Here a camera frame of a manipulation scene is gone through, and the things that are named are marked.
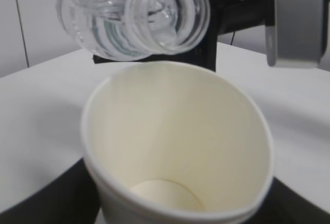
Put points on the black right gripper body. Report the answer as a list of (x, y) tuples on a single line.
[(236, 15)]

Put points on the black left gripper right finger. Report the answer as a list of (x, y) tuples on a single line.
[(284, 206)]

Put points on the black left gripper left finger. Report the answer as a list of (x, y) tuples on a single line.
[(71, 198)]

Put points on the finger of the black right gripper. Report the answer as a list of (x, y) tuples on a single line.
[(203, 55)]

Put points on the clear water bottle green label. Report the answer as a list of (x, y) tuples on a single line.
[(130, 30)]

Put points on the white paper cup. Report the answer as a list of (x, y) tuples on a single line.
[(169, 142)]

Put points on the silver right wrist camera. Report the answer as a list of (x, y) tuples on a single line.
[(297, 35)]

